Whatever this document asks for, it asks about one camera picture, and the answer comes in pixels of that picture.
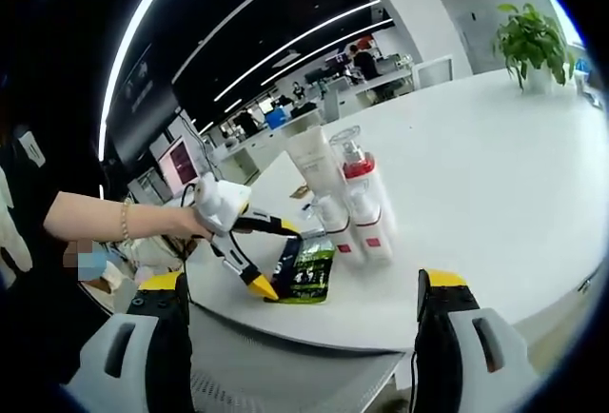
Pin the green potted plant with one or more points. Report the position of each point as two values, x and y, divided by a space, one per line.
528 37

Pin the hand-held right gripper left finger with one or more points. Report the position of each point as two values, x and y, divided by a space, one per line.
162 351

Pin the computer monitor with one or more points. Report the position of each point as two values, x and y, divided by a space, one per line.
181 163

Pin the white skincare tube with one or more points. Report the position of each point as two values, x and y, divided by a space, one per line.
316 165

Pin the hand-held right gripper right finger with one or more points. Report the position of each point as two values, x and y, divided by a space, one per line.
442 351

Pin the white cloth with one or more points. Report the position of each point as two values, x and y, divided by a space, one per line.
12 222

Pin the person's left hand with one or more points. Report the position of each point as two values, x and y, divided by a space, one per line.
188 222

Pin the large black wall display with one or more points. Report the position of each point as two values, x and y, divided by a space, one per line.
143 99

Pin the ceiling light strips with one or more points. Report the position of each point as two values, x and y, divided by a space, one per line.
105 89

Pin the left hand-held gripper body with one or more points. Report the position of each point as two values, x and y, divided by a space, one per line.
226 203

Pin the blue storage box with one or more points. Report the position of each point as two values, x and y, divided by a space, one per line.
276 118

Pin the white office desks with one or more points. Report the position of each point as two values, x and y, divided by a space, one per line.
257 146

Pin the white worn chest device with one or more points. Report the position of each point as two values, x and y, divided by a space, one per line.
29 147

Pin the grey wall panel door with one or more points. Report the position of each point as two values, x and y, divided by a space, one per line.
473 30

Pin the large white skincare bottle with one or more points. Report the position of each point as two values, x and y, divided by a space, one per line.
361 168

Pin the white mesh office chair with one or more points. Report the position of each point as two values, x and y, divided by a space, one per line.
285 375

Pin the green black skincare sachet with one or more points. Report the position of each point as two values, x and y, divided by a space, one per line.
309 275

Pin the small white skincare bottle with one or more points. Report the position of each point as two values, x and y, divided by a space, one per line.
376 237
342 241

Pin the person's black shirt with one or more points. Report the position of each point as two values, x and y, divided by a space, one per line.
47 289

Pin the brown gold skincare sachet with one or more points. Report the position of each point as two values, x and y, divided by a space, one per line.
300 191

